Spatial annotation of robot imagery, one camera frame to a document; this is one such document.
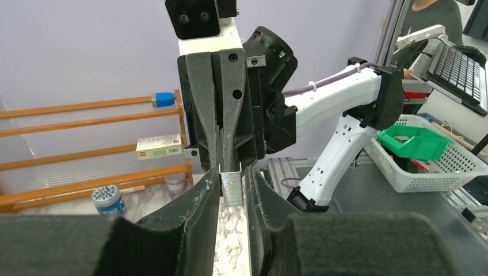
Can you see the blue lidded small jar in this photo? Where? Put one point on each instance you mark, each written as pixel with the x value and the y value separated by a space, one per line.
pixel 108 200

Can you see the blue block on rack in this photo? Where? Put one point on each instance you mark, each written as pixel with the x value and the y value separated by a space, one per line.
pixel 162 100

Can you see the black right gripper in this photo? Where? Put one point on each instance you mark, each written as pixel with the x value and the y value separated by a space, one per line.
pixel 234 104

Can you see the white mesh plastic basket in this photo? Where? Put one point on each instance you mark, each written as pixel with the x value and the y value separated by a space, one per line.
pixel 454 169

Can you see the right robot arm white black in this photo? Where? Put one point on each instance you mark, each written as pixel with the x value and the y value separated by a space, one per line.
pixel 368 99

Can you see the orange wooden tiered rack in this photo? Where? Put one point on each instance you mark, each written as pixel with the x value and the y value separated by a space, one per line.
pixel 74 191

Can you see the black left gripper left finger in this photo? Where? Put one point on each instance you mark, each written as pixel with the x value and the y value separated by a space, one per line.
pixel 177 239

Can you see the black keyboard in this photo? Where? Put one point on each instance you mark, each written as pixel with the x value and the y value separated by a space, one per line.
pixel 459 77

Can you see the white red carton box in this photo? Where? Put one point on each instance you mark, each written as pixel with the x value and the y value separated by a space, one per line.
pixel 159 146

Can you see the person in dark shirt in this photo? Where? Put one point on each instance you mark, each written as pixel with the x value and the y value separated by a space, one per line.
pixel 423 14

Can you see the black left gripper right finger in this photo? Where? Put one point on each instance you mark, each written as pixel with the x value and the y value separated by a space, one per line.
pixel 286 241

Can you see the green plastic bin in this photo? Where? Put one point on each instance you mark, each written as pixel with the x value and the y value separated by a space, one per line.
pixel 414 142

